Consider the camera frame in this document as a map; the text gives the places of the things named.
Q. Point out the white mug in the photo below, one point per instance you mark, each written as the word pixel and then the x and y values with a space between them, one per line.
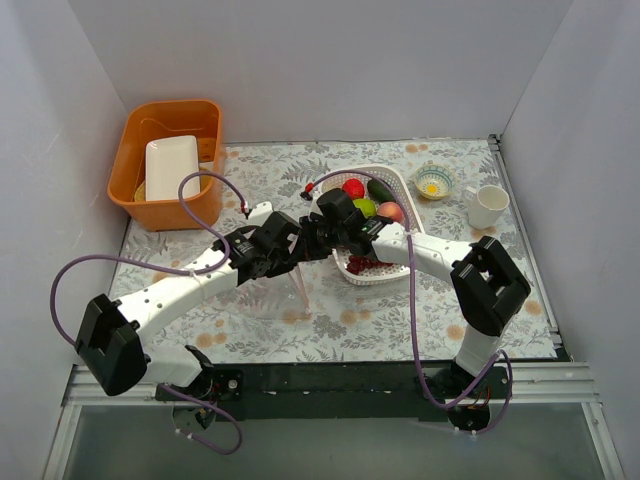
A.
pixel 485 205

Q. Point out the pink peach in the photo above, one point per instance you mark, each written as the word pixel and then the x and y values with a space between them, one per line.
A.
pixel 391 210

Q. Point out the floral table mat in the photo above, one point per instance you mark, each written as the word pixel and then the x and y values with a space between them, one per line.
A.
pixel 346 322

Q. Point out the patterned small bowl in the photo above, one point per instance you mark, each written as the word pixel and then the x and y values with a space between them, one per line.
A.
pixel 434 181

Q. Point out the white rectangular plate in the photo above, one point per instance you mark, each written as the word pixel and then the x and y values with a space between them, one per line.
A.
pixel 168 162

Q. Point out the clear zip top bag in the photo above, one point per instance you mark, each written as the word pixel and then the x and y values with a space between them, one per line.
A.
pixel 267 298

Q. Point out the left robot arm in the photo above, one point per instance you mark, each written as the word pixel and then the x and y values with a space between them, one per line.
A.
pixel 114 334

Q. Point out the dark green avocado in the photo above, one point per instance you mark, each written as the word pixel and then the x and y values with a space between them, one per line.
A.
pixel 379 192

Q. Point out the aluminium frame rail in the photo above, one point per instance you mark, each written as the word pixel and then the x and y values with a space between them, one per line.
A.
pixel 550 426

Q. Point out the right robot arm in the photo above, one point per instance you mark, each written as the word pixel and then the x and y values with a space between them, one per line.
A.
pixel 489 286

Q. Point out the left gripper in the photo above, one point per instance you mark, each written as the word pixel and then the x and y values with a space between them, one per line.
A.
pixel 292 248

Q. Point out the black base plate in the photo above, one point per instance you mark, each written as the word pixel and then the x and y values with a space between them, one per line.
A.
pixel 344 391

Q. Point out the orange plastic tub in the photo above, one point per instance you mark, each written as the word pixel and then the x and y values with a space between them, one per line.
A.
pixel 201 118

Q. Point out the red strawberry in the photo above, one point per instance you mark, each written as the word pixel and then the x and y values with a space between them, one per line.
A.
pixel 354 188

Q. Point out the red grape bunch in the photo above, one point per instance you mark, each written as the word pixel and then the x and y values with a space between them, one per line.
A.
pixel 358 264

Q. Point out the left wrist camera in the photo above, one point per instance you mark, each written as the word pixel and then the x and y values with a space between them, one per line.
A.
pixel 257 214

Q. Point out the green apple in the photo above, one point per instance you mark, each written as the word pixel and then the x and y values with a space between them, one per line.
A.
pixel 366 206

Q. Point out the white perforated fruit basket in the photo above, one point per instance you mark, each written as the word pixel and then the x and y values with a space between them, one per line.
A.
pixel 396 185

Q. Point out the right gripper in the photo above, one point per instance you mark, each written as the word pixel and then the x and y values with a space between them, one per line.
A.
pixel 318 232

